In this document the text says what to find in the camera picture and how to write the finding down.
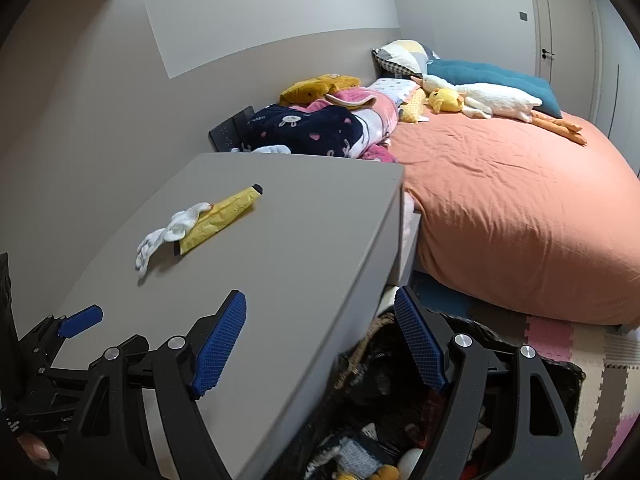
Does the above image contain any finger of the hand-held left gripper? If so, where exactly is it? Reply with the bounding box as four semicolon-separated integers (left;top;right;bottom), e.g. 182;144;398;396
20;304;104;368

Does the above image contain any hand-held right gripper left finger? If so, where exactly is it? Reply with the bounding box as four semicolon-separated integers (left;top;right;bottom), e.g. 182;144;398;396
59;289;247;480

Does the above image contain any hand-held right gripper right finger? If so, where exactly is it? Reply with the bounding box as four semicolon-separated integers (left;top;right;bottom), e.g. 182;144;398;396
394;285;586;480

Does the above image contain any black basket with items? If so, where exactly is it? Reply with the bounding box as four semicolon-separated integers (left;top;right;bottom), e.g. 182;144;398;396
290;305;586;480

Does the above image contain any person's left hand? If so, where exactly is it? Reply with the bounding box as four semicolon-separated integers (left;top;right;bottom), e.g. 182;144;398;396
17;431;56;466

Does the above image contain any white glove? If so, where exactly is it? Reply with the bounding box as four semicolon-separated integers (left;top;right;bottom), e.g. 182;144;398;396
135;202;212;278

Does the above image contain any blue checked cloth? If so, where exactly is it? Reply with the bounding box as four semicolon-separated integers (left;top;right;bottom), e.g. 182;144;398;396
305;435;386;480

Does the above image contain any yellow packet with dark edge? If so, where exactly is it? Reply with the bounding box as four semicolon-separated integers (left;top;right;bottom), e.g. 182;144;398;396
174;183;264;255

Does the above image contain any orange bed sheet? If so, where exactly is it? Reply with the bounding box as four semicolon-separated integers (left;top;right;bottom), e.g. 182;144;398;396
387;110;640;326

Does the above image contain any pastel foam puzzle mat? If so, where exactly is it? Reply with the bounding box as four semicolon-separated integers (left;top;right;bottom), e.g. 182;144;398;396
410;275;640;480

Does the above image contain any white cloth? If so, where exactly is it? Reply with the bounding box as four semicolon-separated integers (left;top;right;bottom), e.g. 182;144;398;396
231;145;292;157

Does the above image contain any black panel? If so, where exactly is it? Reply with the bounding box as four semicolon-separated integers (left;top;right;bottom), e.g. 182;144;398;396
209;106;256;153

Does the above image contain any pink blanket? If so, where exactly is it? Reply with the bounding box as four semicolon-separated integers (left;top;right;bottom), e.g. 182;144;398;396
292;87;406;163

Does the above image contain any navy printed blanket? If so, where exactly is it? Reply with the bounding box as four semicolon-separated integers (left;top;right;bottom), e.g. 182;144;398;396
231;104;368;158

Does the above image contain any yellow spotted pillow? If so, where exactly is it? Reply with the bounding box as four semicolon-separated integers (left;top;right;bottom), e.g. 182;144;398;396
398;87;430;124

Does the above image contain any yellow duck plush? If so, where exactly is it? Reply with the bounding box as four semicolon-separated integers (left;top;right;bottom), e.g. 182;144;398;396
427;87;466;115

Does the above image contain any white goose plush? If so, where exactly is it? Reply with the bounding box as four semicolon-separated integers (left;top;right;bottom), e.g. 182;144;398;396
411;75;588;147

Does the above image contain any white dotted pillow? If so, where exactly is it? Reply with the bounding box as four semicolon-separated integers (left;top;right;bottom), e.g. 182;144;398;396
370;77;421;106

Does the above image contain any yellow plush pillow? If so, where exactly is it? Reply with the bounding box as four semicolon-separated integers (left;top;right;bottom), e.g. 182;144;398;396
279;74;362;107

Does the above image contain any teal pillow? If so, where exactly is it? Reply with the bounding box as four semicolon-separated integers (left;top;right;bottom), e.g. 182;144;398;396
426;59;563;120

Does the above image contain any checked pillow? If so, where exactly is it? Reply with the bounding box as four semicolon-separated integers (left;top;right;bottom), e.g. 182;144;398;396
372;40;441;78

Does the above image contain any white door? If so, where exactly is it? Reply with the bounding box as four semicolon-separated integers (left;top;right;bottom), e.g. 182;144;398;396
527;0;608;126

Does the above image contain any white bed frame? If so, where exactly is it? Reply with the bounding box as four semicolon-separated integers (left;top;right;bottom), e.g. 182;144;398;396
397;192;423;288

